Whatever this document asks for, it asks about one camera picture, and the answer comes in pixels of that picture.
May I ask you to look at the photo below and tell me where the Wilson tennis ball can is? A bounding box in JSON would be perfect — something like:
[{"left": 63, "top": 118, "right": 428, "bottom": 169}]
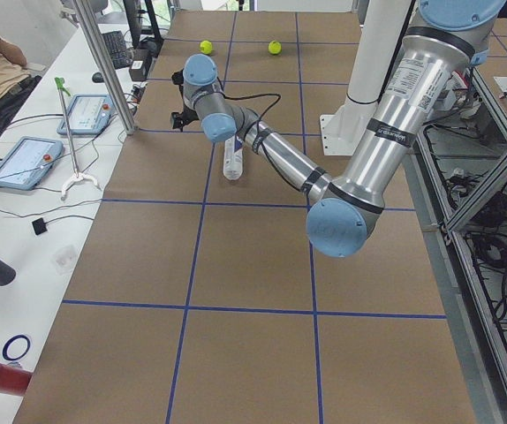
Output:
[{"left": 223, "top": 136, "right": 243, "bottom": 181}]

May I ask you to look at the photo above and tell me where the clear plastic lid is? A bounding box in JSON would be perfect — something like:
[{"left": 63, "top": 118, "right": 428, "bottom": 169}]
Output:
[{"left": 51, "top": 245, "right": 79, "bottom": 275}]

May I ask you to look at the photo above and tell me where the black box with label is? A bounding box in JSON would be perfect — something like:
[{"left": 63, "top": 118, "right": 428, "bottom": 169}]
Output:
[{"left": 129, "top": 49, "right": 152, "bottom": 82}]

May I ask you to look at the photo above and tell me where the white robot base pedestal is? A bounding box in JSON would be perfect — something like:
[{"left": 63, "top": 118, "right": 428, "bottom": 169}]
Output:
[{"left": 320, "top": 0, "right": 414, "bottom": 156}]

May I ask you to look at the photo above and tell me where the aluminium frame post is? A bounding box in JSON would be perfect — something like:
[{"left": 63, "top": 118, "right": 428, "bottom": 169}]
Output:
[{"left": 73, "top": 0, "right": 136, "bottom": 136}]

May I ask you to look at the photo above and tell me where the black computer mouse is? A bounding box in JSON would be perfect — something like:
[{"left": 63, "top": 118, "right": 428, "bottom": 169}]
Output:
[{"left": 92, "top": 72, "right": 104, "bottom": 83}]

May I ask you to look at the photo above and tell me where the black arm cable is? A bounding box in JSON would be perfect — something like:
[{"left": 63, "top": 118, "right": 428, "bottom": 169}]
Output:
[{"left": 220, "top": 77, "right": 321, "bottom": 193}]

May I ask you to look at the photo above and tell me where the far blue teach pendant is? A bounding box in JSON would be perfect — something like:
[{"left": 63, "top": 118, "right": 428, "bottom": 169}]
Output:
[{"left": 64, "top": 94, "right": 115, "bottom": 136}]

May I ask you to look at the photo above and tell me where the yellow tennis ball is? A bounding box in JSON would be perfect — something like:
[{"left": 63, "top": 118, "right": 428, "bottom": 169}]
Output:
[
  {"left": 268, "top": 40, "right": 282, "bottom": 56},
  {"left": 200, "top": 40, "right": 213, "bottom": 56}
]

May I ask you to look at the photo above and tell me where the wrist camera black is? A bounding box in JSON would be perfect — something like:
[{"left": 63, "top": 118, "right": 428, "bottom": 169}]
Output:
[{"left": 171, "top": 71, "right": 185, "bottom": 87}]

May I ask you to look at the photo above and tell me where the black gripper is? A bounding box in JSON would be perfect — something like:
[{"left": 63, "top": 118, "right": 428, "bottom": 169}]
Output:
[{"left": 178, "top": 104, "right": 198, "bottom": 132}]

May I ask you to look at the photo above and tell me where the small black square pad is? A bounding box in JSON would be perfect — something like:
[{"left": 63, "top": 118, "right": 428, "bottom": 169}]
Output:
[{"left": 32, "top": 217, "right": 48, "bottom": 236}]

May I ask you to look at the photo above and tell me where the black keyboard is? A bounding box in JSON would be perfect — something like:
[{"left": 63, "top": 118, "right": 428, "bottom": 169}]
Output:
[{"left": 102, "top": 30, "right": 132, "bottom": 69}]

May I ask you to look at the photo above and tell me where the blue teach pendant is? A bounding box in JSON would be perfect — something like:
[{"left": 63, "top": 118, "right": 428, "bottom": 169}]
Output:
[
  {"left": 64, "top": 94, "right": 115, "bottom": 136},
  {"left": 0, "top": 136, "right": 64, "bottom": 191}
]

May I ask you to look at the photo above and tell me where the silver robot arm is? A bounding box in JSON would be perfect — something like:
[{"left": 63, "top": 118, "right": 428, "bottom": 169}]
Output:
[{"left": 180, "top": 1, "right": 504, "bottom": 257}]

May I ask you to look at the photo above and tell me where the blue tape ring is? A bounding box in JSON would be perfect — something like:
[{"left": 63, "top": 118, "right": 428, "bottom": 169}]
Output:
[{"left": 3, "top": 334, "right": 32, "bottom": 361}]

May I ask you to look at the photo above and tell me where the near blue teach pendant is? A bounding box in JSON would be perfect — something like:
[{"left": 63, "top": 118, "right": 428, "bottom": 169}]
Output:
[{"left": 0, "top": 136, "right": 64, "bottom": 191}]

